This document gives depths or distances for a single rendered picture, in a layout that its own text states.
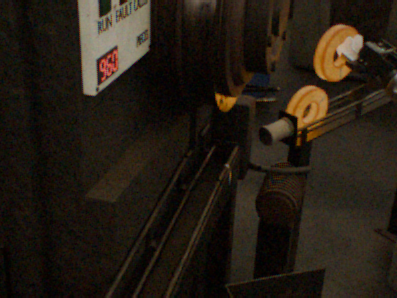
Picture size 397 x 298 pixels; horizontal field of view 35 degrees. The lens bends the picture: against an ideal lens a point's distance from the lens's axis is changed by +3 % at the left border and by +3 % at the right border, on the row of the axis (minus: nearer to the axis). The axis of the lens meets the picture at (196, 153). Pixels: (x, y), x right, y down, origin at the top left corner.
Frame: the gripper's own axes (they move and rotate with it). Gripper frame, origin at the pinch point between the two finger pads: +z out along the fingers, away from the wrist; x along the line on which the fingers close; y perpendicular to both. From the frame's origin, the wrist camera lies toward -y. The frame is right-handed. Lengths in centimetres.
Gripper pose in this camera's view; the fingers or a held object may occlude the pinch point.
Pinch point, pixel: (338, 47)
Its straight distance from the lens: 179.7
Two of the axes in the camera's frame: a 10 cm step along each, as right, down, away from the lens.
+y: 2.2, -7.4, -6.3
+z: -5.8, -6.2, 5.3
